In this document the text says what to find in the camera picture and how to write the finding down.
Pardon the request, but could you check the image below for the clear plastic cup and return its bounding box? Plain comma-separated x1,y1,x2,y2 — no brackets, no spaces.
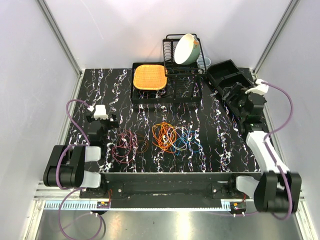
196,56,211,73

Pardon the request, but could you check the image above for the aluminium frame post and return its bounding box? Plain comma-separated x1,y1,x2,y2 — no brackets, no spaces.
253,0,300,74
35,0,82,76

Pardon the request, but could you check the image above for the right aluminium frame post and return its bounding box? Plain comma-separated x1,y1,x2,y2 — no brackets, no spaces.
253,0,300,74

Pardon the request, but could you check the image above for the left aluminium frame post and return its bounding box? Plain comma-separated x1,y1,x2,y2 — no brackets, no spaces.
35,0,82,76

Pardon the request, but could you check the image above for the black compartment bin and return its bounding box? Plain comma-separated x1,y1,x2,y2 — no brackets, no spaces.
206,59,267,118

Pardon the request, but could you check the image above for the black wire dish rack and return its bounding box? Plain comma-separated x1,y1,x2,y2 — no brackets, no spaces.
162,33,207,78

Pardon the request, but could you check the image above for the dark red cable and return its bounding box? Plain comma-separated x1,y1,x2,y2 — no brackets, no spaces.
111,129,141,165

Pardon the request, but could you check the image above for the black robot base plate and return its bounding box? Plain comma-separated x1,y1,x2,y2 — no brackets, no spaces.
79,171,268,200

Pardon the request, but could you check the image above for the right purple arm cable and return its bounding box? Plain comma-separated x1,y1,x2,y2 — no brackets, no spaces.
259,82,296,221

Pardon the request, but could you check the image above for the blue cable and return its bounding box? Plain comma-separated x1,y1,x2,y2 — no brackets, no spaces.
172,129,201,156

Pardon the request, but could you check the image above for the orange cable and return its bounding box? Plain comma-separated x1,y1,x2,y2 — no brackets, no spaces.
151,122,179,154

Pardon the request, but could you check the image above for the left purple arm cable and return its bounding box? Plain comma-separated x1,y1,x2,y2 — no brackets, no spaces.
56,99,103,240

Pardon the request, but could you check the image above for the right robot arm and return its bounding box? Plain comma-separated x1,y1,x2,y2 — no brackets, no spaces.
222,82,302,219

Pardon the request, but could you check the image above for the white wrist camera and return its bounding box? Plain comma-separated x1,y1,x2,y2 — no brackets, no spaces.
245,78,269,96
93,104,109,120

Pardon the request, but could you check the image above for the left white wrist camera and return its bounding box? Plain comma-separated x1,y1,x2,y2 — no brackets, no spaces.
93,104,109,120

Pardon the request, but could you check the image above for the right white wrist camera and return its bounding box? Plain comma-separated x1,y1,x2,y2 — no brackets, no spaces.
245,78,269,96

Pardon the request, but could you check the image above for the cream ceramic bowl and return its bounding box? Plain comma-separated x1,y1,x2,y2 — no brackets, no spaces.
174,33,201,65

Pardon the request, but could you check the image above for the orange woven basket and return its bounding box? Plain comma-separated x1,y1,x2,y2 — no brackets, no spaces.
133,64,167,91

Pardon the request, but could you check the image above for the slotted cable duct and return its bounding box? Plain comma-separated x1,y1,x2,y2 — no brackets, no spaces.
44,199,247,212

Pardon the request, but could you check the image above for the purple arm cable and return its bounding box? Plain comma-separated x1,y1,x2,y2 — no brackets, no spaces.
56,99,103,240
259,82,296,221

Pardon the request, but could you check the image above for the black tray rack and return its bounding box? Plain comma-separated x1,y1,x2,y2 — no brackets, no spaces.
130,62,203,105

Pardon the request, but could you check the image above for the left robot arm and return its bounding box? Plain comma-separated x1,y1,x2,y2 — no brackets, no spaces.
43,113,119,198

